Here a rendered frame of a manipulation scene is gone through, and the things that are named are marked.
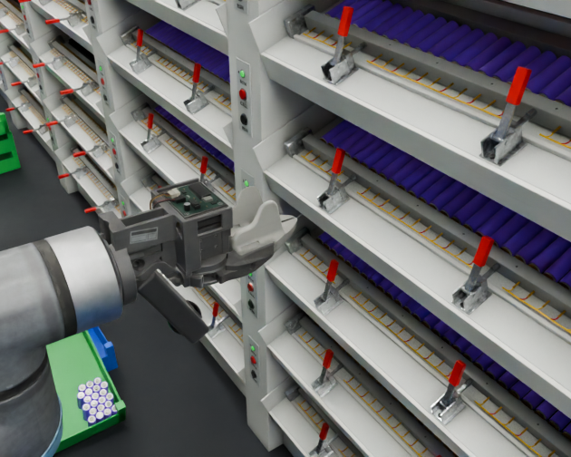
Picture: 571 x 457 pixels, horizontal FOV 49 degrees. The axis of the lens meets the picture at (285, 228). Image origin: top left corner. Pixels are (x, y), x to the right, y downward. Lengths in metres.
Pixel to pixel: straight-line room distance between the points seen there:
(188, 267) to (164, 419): 1.04
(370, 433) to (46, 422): 0.63
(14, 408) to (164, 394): 1.08
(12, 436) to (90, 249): 0.18
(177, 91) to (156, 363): 0.75
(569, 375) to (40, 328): 0.52
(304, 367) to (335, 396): 0.09
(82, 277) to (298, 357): 0.74
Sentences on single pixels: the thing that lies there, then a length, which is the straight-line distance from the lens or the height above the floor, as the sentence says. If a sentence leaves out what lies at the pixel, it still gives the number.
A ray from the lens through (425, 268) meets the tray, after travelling 0.83.
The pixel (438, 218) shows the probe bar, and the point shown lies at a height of 0.78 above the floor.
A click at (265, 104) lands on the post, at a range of 1.00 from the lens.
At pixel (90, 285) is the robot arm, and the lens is 0.56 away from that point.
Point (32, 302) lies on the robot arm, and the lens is 0.56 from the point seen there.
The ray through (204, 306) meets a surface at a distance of 1.66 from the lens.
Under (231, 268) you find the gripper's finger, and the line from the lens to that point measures 0.63.
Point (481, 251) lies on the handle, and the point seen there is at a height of 0.81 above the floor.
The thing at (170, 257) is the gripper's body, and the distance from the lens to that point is 0.62.
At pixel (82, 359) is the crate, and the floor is 0.07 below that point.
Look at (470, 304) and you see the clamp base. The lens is 0.78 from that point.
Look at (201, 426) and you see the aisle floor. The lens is 1.59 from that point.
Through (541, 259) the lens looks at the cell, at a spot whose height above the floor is 0.79.
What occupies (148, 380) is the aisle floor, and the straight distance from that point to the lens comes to 1.71.
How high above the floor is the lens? 1.23
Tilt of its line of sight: 34 degrees down
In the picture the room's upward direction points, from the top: straight up
